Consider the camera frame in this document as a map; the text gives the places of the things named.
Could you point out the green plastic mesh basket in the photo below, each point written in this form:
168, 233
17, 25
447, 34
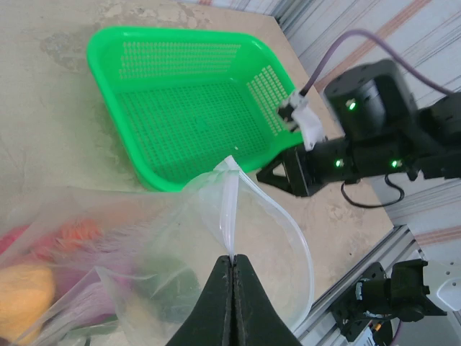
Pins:
187, 108

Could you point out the clear zip-top plastic bag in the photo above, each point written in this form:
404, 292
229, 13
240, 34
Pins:
162, 245

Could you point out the dark green toy vegetable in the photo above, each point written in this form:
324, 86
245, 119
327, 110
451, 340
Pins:
173, 288

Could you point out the pale yellow oblong toy food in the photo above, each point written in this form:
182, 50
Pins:
138, 322

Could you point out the red toy apple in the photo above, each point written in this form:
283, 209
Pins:
14, 238

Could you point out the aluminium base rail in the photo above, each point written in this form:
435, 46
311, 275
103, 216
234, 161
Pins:
363, 252

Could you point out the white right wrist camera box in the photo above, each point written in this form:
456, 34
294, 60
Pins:
306, 119

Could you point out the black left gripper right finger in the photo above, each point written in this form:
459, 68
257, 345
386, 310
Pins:
252, 313

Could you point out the orange toy food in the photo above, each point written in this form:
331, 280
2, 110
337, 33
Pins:
79, 231

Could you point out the purple toy sweet potato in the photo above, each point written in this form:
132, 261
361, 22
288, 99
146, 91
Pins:
90, 284

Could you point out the yellow round toy fruit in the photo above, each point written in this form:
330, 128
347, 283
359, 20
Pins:
25, 292

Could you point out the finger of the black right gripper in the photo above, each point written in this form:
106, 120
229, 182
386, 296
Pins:
297, 173

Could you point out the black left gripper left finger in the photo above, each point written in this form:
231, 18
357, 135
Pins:
209, 310

